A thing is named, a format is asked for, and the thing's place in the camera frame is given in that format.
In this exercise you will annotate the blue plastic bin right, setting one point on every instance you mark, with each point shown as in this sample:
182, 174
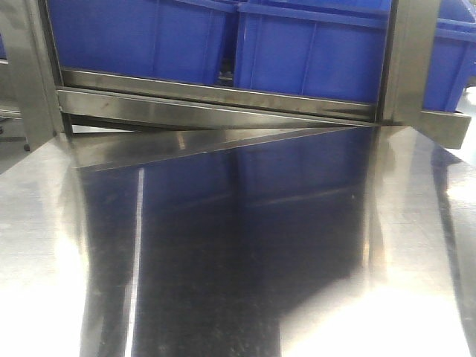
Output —
328, 51

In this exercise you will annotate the blue plastic bin left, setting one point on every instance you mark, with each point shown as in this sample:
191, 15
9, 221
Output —
169, 40

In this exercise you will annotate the blue bin far right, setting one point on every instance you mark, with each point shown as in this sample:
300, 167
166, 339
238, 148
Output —
453, 56

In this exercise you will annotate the blue plastic bin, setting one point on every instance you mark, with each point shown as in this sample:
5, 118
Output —
169, 40
328, 51

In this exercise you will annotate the stainless steel shelf rack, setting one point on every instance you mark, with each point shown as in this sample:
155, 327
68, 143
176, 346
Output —
47, 98

